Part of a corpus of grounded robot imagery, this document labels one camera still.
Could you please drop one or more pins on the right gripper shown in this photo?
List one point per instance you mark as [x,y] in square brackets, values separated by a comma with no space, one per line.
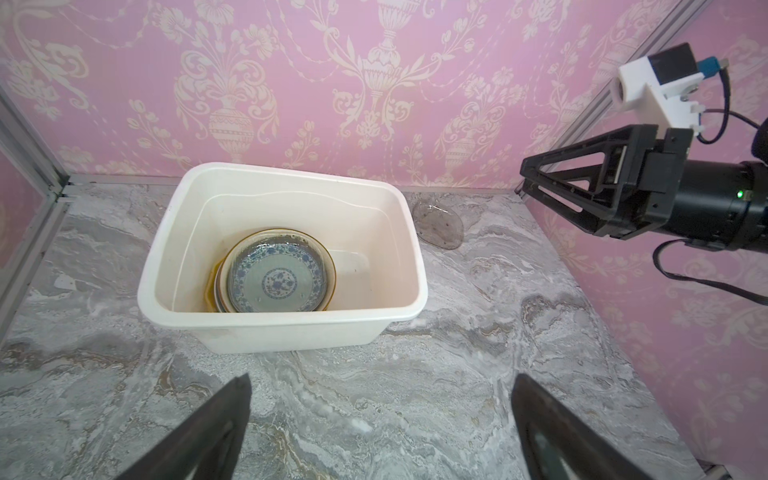
[709,205]

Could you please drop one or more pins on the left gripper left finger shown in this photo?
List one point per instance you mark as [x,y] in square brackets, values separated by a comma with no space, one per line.
[207,444]

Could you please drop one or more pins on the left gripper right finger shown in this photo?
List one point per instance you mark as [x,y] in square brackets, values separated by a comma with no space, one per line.
[556,444]

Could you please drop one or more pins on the beige willow painted plate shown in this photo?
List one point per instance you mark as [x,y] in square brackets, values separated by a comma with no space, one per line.
[277,235]

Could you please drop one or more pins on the yellow polka dot plate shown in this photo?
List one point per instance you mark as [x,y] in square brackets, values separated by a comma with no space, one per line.
[211,293]

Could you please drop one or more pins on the small blue patterned dish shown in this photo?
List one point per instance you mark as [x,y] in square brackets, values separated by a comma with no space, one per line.
[277,277]

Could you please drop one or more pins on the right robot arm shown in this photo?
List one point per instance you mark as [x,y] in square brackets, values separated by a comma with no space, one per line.
[759,198]

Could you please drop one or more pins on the white plastic bin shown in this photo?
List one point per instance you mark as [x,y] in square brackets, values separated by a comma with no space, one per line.
[366,226]

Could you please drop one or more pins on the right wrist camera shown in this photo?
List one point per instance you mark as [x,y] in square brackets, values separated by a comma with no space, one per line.
[657,87]

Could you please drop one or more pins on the left corner aluminium post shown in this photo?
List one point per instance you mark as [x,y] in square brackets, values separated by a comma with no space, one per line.
[32,182]

